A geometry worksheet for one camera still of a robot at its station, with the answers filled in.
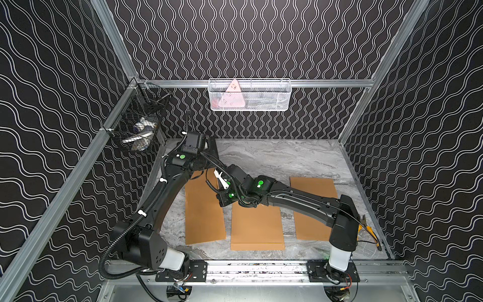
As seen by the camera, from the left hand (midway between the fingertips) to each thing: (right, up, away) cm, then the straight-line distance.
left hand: (214, 155), depth 79 cm
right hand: (+1, -16, -4) cm, 17 cm away
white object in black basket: (-33, +12, +6) cm, 35 cm away
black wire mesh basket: (-41, +16, +13) cm, 46 cm away
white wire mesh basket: (+21, +33, +23) cm, 46 cm away
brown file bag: (+20, -33, +6) cm, 39 cm away
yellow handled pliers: (+67, -31, +7) cm, 75 cm away
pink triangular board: (+7, +28, +10) cm, 31 cm away
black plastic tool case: (-6, +6, +31) cm, 32 cm away
